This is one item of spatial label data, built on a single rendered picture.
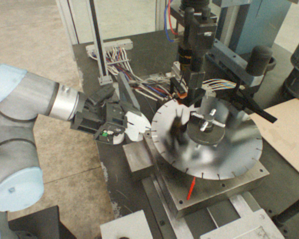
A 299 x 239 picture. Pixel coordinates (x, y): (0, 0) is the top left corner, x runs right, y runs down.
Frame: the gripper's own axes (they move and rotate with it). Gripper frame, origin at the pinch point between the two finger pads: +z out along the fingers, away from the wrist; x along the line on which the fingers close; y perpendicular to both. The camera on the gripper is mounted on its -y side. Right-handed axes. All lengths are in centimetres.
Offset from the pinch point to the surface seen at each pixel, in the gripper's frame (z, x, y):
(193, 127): 14.2, 4.6, -0.6
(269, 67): 50, 28, -29
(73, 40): -15, -40, -105
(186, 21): -6.3, 26.0, -6.0
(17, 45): -65, -173, -271
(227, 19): 42, 30, -64
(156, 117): 6.8, -2.0, -7.1
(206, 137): 16.3, 6.1, 3.7
